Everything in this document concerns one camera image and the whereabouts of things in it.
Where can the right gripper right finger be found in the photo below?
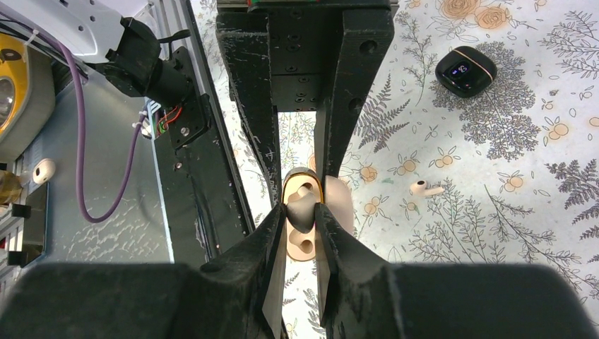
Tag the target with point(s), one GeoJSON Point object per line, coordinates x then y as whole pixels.
{"type": "Point", "coordinates": [361, 295]}

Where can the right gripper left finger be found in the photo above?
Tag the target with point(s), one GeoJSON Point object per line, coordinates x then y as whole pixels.
{"type": "Point", "coordinates": [238, 294]}

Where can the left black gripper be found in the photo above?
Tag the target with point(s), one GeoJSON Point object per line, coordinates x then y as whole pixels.
{"type": "Point", "coordinates": [302, 56]}

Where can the pink earbud charging case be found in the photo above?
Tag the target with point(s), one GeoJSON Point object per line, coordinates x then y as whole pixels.
{"type": "Point", "coordinates": [333, 192]}

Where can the small pink earbud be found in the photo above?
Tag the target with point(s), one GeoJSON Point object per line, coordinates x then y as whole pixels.
{"type": "Point", "coordinates": [420, 188]}
{"type": "Point", "coordinates": [300, 209]}

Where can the black earbud charging case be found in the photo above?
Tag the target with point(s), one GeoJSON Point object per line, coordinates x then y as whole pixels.
{"type": "Point", "coordinates": [466, 72]}

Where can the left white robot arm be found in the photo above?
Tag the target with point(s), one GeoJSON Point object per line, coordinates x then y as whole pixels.
{"type": "Point", "coordinates": [125, 51]}

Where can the pink case on bench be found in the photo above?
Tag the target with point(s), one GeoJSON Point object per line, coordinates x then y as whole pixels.
{"type": "Point", "coordinates": [43, 171]}

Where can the floral patterned mat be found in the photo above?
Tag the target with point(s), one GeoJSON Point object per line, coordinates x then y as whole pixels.
{"type": "Point", "coordinates": [518, 161]}

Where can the black smartphone on bench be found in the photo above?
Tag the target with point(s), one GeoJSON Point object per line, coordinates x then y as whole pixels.
{"type": "Point", "coordinates": [34, 216]}

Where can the yellow grey device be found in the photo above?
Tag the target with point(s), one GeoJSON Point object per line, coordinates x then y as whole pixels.
{"type": "Point", "coordinates": [27, 96]}

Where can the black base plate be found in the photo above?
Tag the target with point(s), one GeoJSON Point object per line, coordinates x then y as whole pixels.
{"type": "Point", "coordinates": [205, 208]}

